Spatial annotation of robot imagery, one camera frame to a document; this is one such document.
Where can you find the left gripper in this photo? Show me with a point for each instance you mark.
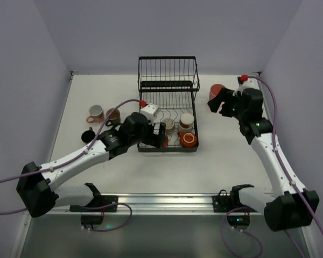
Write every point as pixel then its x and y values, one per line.
pixel 153 134

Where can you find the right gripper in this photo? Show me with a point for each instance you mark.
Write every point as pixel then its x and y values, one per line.
pixel 224 101

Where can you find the tall pink plastic cup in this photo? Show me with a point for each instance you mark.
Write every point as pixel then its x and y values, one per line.
pixel 215 90

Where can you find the orange teacup white rim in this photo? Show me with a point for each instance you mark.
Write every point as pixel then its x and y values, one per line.
pixel 187 139

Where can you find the white steel cup wood band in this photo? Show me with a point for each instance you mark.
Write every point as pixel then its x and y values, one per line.
pixel 186 122

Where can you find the dark red striped mug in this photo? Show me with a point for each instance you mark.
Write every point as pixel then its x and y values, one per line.
pixel 113 117

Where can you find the pink mug white interior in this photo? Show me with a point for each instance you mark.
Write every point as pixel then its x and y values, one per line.
pixel 96 114

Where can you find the black mug brown interior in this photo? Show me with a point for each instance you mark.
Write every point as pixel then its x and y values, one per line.
pixel 88 135

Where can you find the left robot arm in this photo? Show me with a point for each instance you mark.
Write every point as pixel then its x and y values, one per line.
pixel 41 187

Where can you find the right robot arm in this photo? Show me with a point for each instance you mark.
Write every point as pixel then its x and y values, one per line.
pixel 291 205

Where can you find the small orange cup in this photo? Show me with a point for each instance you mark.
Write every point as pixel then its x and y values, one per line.
pixel 165 143

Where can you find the speckled beige ceramic cup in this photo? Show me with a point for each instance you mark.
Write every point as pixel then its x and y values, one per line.
pixel 169 125

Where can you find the left controller box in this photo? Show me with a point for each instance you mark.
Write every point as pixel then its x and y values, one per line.
pixel 91 220

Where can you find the controller box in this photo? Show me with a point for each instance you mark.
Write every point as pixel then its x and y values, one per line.
pixel 91 220
pixel 240 222

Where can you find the right controller box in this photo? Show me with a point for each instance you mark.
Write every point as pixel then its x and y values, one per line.
pixel 240 222

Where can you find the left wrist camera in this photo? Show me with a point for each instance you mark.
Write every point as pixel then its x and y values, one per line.
pixel 150 112

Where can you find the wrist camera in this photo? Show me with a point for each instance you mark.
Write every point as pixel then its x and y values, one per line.
pixel 244 82
pixel 150 112

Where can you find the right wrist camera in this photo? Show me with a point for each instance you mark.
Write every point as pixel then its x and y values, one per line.
pixel 244 82

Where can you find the black wire dish rack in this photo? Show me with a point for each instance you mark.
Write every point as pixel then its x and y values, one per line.
pixel 171 82

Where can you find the aluminium mounting rail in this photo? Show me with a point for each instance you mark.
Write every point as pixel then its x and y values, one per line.
pixel 161 203

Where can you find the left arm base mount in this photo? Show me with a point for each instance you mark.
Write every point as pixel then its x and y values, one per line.
pixel 104 203

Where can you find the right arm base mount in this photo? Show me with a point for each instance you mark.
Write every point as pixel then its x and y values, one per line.
pixel 225 201

